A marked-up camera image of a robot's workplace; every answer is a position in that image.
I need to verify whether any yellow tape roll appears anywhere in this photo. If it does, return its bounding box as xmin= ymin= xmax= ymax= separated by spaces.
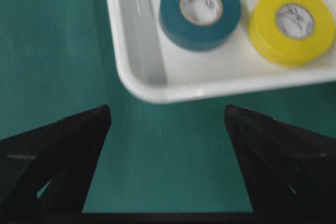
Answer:
xmin=248 ymin=0 xmax=335 ymax=67

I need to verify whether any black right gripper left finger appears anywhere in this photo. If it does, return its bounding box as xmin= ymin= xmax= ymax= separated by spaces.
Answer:
xmin=1 ymin=105 xmax=111 ymax=221

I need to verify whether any green table cloth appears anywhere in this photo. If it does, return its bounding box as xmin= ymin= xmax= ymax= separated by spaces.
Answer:
xmin=1 ymin=0 xmax=335 ymax=213

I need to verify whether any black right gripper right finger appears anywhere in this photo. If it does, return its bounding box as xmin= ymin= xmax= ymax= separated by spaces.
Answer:
xmin=224 ymin=104 xmax=335 ymax=221

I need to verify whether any teal green tape roll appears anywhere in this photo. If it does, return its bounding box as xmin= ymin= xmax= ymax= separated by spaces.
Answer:
xmin=159 ymin=0 xmax=242 ymax=51

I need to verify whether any white rectangular plastic tray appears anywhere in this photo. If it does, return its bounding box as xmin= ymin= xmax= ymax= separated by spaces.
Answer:
xmin=107 ymin=0 xmax=335 ymax=103

